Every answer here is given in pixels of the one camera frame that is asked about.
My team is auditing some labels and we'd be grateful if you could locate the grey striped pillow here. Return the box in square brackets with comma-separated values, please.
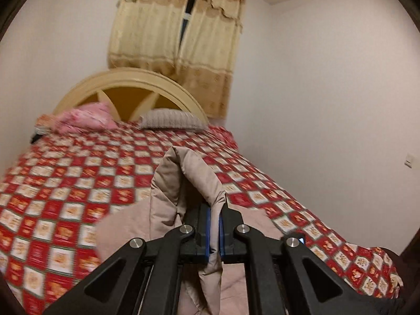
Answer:
[137, 108, 208, 131]

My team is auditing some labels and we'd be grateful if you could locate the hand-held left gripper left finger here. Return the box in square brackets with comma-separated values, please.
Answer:
[43, 203, 212, 315]

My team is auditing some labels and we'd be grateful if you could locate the yellow patterned curtain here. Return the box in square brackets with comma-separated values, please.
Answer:
[176, 0, 247, 119]
[108, 0, 198, 77]

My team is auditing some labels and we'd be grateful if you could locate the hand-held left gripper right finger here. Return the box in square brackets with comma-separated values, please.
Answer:
[218, 197, 405, 315]

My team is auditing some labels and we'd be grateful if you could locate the beige quilted jacket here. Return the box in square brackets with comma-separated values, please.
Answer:
[95, 145, 283, 315]

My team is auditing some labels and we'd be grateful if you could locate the cream arched wooden headboard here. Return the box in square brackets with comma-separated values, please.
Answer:
[52, 67, 209, 126]

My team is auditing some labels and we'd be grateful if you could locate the red checkered bear-print bedspread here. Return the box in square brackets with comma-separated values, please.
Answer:
[0, 123, 405, 315]

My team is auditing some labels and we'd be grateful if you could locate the pink folded blanket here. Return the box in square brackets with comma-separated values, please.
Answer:
[34, 102, 119, 135]

